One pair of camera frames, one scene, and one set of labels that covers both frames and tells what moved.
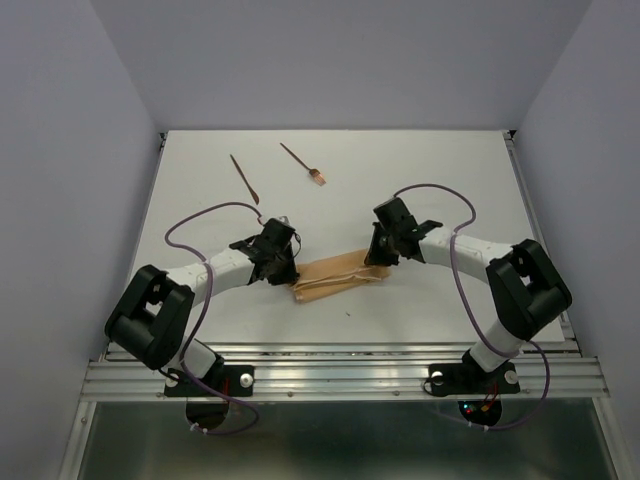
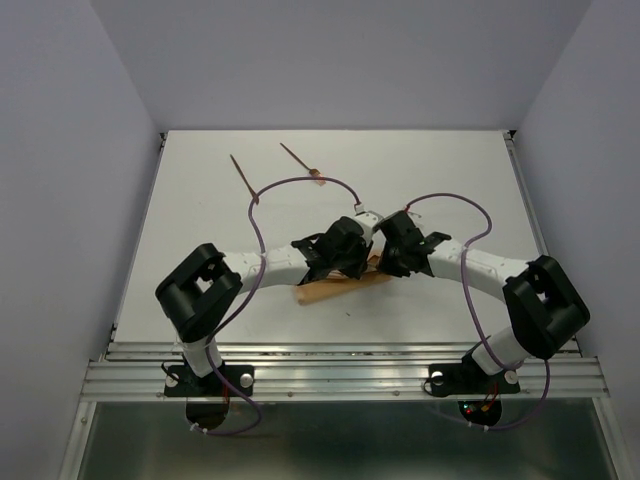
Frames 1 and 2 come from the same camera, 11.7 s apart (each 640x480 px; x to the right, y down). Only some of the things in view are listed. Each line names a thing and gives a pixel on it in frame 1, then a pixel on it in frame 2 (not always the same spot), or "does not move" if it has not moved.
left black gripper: x=279 y=266 -> x=337 y=257
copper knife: x=257 y=199 does not move
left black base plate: x=233 y=380 does not move
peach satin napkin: x=336 y=273 does not move
